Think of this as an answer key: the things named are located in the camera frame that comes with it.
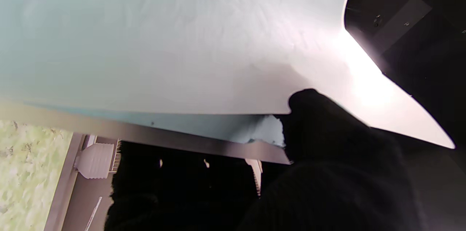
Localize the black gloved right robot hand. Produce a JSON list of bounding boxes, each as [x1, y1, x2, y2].
[[105, 89, 423, 231]]

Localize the grey folder slide bar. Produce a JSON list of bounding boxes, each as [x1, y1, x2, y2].
[[0, 101, 292, 165]]

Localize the light blue translucent folder cover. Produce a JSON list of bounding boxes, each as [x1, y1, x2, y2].
[[0, 0, 456, 150]]

